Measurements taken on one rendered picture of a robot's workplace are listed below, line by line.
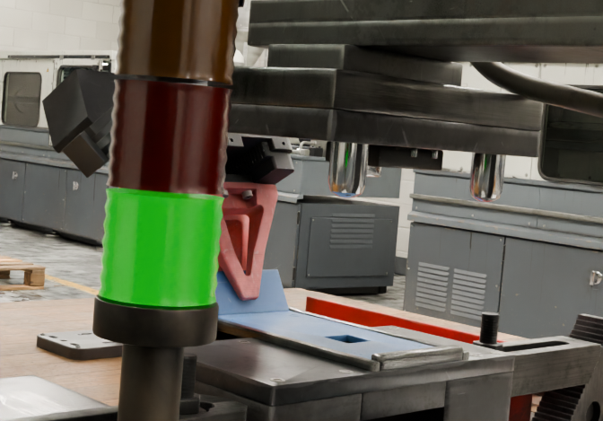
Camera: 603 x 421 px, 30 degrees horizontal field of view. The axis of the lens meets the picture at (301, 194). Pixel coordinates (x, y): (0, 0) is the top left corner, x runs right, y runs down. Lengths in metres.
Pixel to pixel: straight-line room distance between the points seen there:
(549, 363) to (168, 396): 0.47
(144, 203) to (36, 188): 10.28
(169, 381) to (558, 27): 0.25
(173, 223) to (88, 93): 0.36
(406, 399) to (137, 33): 0.33
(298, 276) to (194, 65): 7.26
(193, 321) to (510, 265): 5.94
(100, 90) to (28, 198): 10.05
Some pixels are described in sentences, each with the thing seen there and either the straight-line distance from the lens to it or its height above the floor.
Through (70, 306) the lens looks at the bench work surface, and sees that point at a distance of 1.26.
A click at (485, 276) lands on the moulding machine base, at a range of 6.39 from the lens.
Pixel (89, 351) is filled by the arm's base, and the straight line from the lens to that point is 0.99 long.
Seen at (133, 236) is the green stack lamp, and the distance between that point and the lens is 0.35.
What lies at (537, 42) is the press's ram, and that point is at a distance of 0.53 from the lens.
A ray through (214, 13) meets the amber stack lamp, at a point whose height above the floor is 1.14.
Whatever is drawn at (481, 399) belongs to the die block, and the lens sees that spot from 0.68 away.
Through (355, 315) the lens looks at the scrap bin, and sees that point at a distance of 1.00.
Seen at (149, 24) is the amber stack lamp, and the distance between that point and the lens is 0.35.
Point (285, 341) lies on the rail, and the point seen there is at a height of 0.99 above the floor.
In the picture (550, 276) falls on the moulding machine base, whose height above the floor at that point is 0.47.
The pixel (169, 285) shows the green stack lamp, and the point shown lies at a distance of 0.35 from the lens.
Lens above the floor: 1.11
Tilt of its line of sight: 3 degrees down
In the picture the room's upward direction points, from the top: 5 degrees clockwise
